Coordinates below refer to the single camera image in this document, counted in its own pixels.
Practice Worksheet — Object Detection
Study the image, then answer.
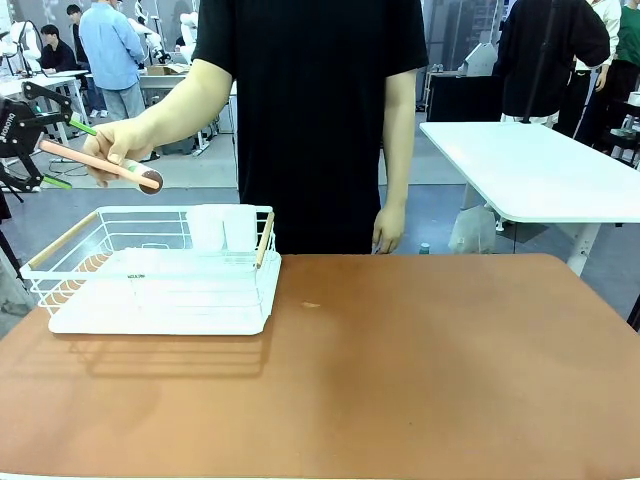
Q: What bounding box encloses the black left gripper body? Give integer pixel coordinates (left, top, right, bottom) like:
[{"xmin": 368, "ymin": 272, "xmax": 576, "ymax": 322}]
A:
[{"xmin": 0, "ymin": 98, "xmax": 40, "ymax": 160}]

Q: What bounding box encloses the pink-handled brown-headed kitchen tool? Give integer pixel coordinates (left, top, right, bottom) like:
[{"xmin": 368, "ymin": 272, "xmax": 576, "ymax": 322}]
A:
[{"xmin": 38, "ymin": 139, "xmax": 165, "ymax": 196}]

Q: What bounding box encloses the person's left forearm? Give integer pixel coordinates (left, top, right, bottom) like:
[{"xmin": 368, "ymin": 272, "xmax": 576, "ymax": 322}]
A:
[{"xmin": 381, "ymin": 68, "xmax": 419, "ymax": 211}]

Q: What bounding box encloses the person's right forearm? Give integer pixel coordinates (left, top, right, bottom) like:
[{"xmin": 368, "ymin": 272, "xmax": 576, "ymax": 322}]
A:
[{"xmin": 133, "ymin": 58, "xmax": 236, "ymax": 162}]

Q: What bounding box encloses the person's right hand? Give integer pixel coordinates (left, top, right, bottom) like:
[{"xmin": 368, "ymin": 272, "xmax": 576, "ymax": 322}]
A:
[{"xmin": 81, "ymin": 119, "xmax": 157, "ymax": 189}]

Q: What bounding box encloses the person's left hand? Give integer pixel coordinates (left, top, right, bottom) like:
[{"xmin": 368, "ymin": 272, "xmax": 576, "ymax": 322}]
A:
[{"xmin": 371, "ymin": 201, "xmax": 408, "ymax": 256}]

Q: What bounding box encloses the white background desk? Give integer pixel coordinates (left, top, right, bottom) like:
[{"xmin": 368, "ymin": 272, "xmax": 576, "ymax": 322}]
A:
[{"xmin": 0, "ymin": 69, "xmax": 92, "ymax": 142}]

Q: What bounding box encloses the seated man in black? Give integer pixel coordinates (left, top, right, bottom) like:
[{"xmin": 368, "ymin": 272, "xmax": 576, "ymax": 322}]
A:
[{"xmin": 38, "ymin": 23, "xmax": 82, "ymax": 74}]

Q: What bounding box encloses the man in light-blue shirt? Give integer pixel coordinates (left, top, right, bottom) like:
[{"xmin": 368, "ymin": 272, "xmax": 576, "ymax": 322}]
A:
[{"xmin": 78, "ymin": 0, "xmax": 147, "ymax": 122}]

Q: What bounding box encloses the brown cardboard box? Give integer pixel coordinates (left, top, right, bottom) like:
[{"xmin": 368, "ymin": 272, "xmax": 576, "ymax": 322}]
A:
[{"xmin": 143, "ymin": 63, "xmax": 190, "ymax": 78}]

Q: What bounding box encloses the white plastic drain tray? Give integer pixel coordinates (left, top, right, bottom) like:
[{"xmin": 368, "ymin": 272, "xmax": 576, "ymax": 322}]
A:
[{"xmin": 47, "ymin": 248, "xmax": 284, "ymax": 337}]

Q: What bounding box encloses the white cutlery holder cup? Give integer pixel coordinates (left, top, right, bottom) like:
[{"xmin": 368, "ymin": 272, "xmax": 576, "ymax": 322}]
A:
[{"xmin": 185, "ymin": 203, "xmax": 260, "ymax": 254}]

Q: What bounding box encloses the person's black t-shirt torso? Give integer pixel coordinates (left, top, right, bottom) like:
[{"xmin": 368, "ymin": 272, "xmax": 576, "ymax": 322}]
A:
[{"xmin": 191, "ymin": 0, "xmax": 430, "ymax": 256}]

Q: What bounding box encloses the black cabinet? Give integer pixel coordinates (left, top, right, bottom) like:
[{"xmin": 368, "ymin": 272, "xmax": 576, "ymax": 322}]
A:
[{"xmin": 426, "ymin": 71, "xmax": 504, "ymax": 124}]

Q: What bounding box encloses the white house-shaped device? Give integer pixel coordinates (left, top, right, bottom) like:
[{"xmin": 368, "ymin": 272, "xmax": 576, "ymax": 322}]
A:
[{"xmin": 458, "ymin": 42, "xmax": 497, "ymax": 78}]

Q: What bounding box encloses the translucent plastic bag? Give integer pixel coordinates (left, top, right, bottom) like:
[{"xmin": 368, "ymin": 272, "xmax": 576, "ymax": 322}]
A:
[{"xmin": 447, "ymin": 204, "xmax": 498, "ymax": 256}]

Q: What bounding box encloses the white side table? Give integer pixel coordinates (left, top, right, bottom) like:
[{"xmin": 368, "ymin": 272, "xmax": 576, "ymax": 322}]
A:
[{"xmin": 418, "ymin": 120, "xmax": 640, "ymax": 279}]

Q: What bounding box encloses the black tripod pole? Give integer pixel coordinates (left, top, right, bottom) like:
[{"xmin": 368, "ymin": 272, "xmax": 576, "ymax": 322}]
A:
[{"xmin": 518, "ymin": 0, "xmax": 560, "ymax": 125}]

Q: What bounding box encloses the bystander in black sweater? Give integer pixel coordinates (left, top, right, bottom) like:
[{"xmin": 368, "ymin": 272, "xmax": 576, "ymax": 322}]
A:
[{"xmin": 496, "ymin": 0, "xmax": 612, "ymax": 125}]

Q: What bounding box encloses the bystander in white shirt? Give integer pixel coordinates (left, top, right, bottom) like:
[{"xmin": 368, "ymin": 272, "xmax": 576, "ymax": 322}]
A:
[{"xmin": 556, "ymin": 0, "xmax": 624, "ymax": 139}]

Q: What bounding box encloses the black chair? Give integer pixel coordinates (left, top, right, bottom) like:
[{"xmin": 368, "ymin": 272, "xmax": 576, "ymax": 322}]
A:
[{"xmin": 596, "ymin": 92, "xmax": 640, "ymax": 169}]

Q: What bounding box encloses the bystander in green top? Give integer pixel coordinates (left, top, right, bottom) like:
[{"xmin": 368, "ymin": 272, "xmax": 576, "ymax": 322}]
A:
[{"xmin": 593, "ymin": 0, "xmax": 640, "ymax": 152}]

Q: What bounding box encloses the white wire dish rack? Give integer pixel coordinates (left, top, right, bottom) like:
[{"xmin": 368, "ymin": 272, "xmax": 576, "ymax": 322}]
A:
[{"xmin": 19, "ymin": 204, "xmax": 284, "ymax": 322}]

